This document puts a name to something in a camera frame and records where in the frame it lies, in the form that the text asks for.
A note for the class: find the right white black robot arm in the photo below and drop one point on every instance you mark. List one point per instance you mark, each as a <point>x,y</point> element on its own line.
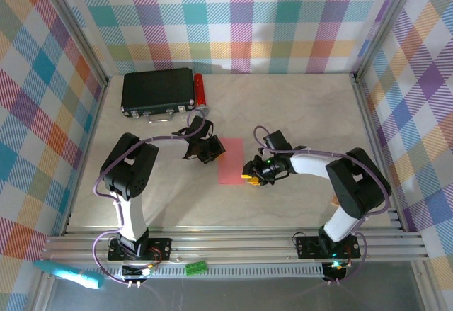
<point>339,226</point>

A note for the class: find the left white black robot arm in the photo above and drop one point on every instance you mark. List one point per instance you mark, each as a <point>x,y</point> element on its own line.
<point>132,219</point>

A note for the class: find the red glitter tube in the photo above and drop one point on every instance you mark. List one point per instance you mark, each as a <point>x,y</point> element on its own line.
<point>200,91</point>

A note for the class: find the small orange paper scrap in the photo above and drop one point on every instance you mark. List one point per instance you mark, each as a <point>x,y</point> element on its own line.
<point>334,202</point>

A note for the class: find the black carrying case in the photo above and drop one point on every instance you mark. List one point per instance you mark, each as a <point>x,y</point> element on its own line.
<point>157,89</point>

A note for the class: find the green terminal block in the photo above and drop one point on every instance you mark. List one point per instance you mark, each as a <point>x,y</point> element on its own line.
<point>195,267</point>

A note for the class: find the black controller box with LED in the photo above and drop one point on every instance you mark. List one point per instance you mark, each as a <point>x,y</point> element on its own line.
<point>145,271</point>
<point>336,266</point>

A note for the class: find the aluminium cross rail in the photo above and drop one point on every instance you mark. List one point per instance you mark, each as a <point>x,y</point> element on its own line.
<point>230,249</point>

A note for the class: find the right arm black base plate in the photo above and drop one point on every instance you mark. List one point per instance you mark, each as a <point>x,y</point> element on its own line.
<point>307,247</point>

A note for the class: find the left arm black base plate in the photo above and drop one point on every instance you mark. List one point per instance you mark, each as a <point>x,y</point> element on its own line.
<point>163,249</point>

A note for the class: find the aluminium side rail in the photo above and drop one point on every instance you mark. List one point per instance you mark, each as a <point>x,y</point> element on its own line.
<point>79,183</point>
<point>366,112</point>

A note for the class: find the aluminium frame post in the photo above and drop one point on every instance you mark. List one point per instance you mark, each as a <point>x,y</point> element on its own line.
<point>72,24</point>
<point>384,24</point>

